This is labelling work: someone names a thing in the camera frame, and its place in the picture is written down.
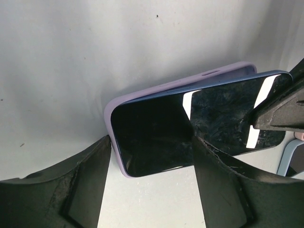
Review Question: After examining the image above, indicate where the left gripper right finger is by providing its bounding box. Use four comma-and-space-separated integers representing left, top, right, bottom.
192, 136, 304, 228

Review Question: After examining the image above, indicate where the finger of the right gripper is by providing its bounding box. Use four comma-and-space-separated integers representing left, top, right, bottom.
249, 60, 304, 132

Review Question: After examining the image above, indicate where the pink phone case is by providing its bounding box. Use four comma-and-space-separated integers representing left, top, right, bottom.
294, 132, 304, 141

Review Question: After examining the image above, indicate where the purple phone case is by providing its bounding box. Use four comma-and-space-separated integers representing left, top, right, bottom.
104, 62, 257, 178

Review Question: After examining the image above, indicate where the black phone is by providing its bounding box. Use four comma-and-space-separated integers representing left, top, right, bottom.
111, 71, 294, 178
286, 144, 304, 177

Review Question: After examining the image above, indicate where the blue phone case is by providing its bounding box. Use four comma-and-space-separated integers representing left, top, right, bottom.
276, 139, 304, 176

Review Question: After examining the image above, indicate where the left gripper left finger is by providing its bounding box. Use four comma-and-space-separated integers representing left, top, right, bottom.
0, 136, 111, 228

